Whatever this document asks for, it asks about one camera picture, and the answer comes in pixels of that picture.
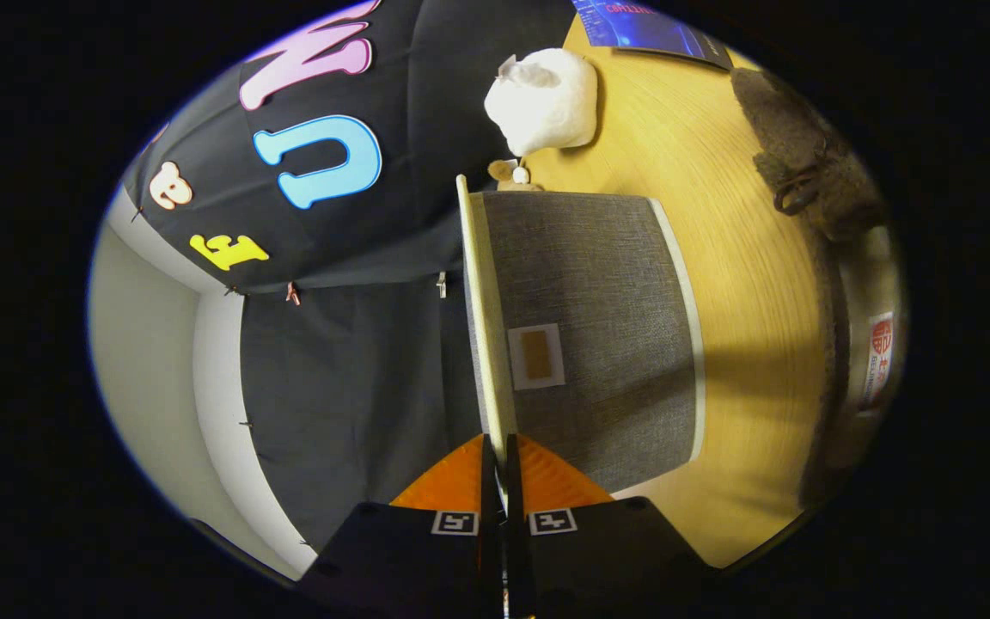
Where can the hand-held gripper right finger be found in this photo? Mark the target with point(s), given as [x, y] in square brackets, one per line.
[581, 550]

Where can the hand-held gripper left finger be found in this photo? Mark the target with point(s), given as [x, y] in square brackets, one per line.
[426, 550]

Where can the grey fabric storage box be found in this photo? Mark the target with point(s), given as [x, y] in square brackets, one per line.
[589, 275]

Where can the brown fuzzy shoe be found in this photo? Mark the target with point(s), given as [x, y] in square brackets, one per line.
[804, 146]

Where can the black backdrop cloth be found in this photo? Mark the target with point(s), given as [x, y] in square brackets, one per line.
[357, 370]

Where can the small metal clip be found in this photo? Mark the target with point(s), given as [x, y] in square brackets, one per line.
[441, 284]

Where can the small red clip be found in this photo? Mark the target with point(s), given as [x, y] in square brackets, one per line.
[292, 294]

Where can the brown striped plush toy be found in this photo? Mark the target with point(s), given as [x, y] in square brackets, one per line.
[512, 174]

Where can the white plush toy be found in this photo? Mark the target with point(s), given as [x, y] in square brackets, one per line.
[546, 103]

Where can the blue book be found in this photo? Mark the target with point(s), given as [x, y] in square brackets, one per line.
[650, 26]

